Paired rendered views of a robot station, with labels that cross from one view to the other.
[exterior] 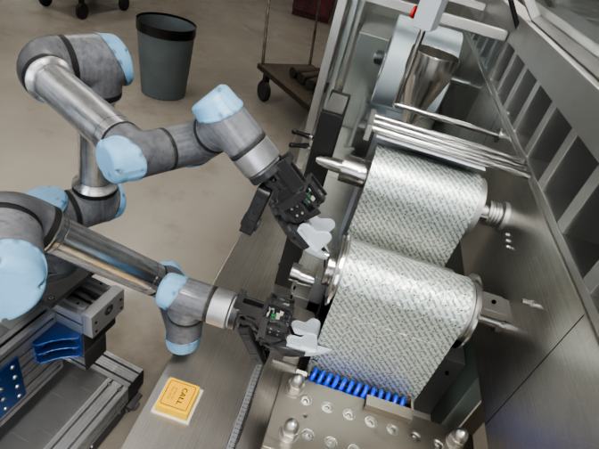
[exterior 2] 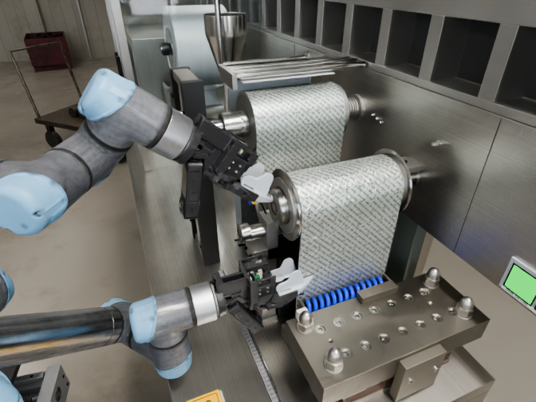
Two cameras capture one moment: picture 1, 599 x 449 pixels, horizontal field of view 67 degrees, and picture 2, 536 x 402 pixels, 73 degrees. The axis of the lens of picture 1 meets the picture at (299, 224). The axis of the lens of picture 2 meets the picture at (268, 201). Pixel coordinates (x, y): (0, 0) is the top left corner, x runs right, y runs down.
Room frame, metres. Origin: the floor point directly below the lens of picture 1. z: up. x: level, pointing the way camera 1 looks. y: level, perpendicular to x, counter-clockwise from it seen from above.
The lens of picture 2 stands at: (0.13, 0.20, 1.65)
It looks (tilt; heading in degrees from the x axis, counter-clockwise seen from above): 32 degrees down; 335
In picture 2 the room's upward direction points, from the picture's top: straight up
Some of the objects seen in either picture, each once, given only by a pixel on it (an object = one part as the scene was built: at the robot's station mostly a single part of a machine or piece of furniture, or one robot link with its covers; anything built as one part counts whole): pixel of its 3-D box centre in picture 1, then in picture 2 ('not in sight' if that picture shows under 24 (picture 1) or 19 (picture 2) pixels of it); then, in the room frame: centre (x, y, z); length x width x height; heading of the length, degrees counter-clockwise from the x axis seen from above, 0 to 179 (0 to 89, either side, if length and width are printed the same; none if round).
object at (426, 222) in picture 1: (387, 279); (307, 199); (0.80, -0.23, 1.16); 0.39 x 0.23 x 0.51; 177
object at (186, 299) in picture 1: (186, 297); (163, 316); (0.62, 0.18, 1.11); 0.11 x 0.08 x 0.09; 87
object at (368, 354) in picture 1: (373, 358); (346, 260); (0.60, -0.22, 1.11); 0.23 x 0.01 x 0.18; 87
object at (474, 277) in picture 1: (463, 310); (388, 181); (0.66, -0.35, 1.25); 0.15 x 0.01 x 0.15; 177
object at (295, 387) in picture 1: (297, 382); (305, 320); (0.54, -0.08, 1.05); 0.04 x 0.04 x 0.04
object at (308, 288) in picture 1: (299, 317); (261, 271); (0.71, -0.06, 1.05); 0.06 x 0.05 x 0.31; 87
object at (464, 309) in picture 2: not in sight; (466, 305); (0.43, -0.41, 1.05); 0.04 x 0.04 x 0.04
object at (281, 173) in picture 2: (336, 269); (284, 204); (0.67, -0.09, 1.25); 0.15 x 0.01 x 0.15; 177
